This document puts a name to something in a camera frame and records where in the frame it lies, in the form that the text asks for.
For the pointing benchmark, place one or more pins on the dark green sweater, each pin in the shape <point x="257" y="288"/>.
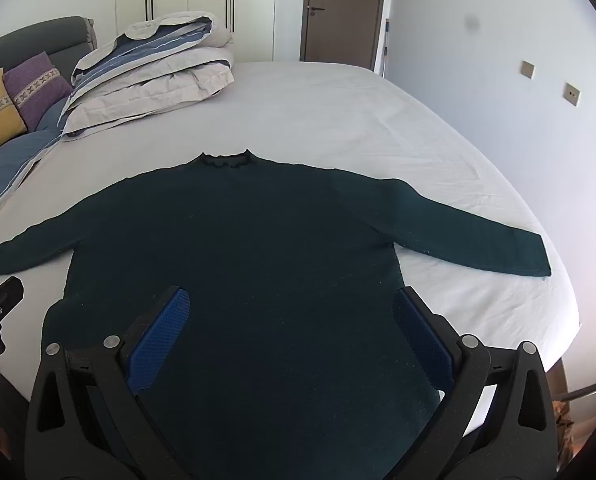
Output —
<point x="258" y="240"/>

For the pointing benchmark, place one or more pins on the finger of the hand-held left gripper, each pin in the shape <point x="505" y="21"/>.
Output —
<point x="5" y="295"/>

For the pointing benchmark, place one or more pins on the gold wall socket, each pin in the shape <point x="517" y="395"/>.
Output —
<point x="571" y="94"/>
<point x="528" y="70"/>

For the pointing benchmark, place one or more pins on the folded beige and blue duvet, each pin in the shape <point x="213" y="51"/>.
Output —
<point x="153" y="75"/>

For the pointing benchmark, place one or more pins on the blue pillow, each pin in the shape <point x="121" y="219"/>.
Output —
<point x="3" y="170"/>

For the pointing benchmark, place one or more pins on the bed with white sheet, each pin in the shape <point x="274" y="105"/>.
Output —
<point x="328" y="110"/>

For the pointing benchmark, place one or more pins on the grey upholstered headboard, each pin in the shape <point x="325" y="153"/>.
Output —
<point x="28" y="40"/>

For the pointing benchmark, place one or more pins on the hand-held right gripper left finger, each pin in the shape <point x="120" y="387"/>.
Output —
<point x="164" y="332"/>

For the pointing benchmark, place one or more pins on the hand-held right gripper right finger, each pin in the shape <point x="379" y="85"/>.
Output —
<point x="422" y="337"/>

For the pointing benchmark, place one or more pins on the purple patterned cushion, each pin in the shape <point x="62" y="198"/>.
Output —
<point x="35" y="90"/>

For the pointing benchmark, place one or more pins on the brown wooden door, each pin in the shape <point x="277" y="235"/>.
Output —
<point x="345" y="10"/>

